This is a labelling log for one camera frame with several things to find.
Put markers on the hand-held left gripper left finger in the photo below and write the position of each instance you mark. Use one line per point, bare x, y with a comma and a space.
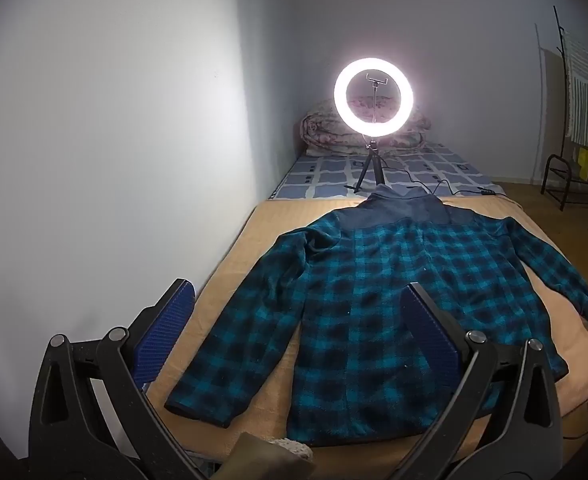
166, 330

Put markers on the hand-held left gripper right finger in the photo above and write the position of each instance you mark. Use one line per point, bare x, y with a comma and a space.
429, 330

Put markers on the teal plaid fleece jacket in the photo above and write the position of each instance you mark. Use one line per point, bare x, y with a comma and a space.
354, 280

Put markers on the black metal clothes rack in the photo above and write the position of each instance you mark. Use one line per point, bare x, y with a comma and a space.
559, 156

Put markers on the olive cloth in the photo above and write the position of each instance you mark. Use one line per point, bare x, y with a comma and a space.
254, 457

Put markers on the white knitted cloth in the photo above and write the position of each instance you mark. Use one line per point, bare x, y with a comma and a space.
294, 450

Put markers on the blue patterned bed sheet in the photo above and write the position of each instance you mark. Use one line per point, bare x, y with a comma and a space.
324, 172

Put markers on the folded floral quilt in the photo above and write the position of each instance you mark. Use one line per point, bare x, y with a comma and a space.
319, 132

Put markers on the phone holder clamp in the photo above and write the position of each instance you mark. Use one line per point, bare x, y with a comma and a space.
376, 80

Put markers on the striped hanging towel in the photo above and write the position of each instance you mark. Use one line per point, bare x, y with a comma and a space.
581, 95

